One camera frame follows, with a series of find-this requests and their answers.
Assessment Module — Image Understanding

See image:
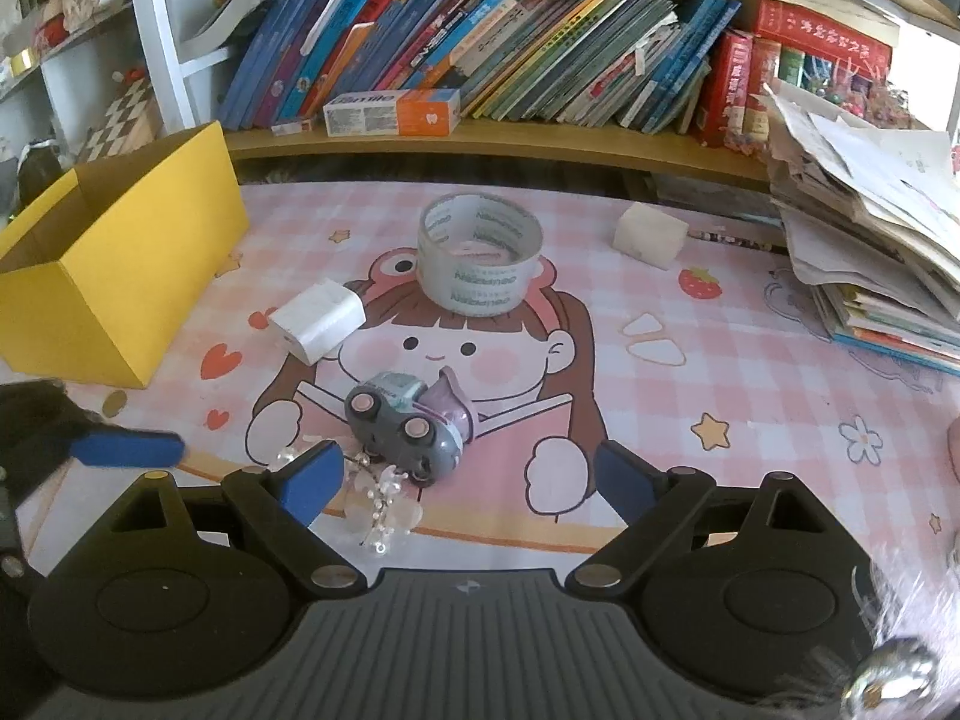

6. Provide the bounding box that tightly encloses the pink checked printed table mat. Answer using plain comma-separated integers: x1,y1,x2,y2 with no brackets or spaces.
0,180,960,601

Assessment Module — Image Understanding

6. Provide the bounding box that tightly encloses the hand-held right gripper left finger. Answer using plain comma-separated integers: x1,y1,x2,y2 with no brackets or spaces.
112,441,368,602

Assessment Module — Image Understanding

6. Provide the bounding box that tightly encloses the colourful trinket pile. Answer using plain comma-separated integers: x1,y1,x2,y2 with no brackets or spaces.
802,60,916,128

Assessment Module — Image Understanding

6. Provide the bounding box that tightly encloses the white wooden bookshelf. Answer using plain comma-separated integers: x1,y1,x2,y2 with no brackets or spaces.
124,0,960,188

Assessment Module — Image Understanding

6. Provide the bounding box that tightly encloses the red thick dictionary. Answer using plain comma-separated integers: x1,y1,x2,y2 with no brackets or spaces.
754,0,893,70

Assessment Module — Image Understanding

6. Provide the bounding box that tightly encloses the white orange toothpaste box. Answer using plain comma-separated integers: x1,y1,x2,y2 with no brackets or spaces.
324,88,462,137

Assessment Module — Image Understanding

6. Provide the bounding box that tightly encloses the stack of papers and booklets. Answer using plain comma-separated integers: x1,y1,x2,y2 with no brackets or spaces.
761,82,960,377

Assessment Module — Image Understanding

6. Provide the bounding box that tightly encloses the patterned pencil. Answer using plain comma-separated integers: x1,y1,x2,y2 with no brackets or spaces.
686,229,788,250

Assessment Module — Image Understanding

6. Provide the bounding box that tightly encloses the red upright dictionary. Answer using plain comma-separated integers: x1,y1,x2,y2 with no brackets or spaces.
694,28,755,149

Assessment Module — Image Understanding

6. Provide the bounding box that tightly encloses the brown white chessboard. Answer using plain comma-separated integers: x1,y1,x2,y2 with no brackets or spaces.
79,79,162,162

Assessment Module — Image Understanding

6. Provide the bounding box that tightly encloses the clear tape roll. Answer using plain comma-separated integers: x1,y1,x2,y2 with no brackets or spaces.
416,193,542,314

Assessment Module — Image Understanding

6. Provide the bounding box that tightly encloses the row of leaning books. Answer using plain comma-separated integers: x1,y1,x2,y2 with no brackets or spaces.
217,0,743,132

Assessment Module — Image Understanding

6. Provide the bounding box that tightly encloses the clear beaded hair bow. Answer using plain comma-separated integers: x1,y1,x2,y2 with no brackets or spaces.
274,444,425,556

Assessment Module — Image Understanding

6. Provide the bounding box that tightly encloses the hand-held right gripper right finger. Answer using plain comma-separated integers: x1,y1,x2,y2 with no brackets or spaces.
564,441,833,602

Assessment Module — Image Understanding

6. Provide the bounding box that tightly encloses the white charger cube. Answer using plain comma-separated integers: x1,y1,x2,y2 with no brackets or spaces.
268,279,367,363

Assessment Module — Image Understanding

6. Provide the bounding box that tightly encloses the white eraser block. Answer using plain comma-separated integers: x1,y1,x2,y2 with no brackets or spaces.
613,202,689,269

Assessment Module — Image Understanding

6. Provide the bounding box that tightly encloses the yellow cardboard box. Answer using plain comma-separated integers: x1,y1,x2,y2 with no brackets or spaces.
0,120,251,389

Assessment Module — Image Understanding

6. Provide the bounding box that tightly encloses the grey toy car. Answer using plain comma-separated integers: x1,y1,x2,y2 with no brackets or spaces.
345,365,475,485

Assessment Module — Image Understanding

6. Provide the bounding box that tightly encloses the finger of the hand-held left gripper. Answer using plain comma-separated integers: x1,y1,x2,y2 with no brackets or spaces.
0,381,186,500
0,499,47,601

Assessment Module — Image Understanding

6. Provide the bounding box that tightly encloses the dark round bag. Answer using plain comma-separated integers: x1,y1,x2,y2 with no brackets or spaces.
15,139,68,203

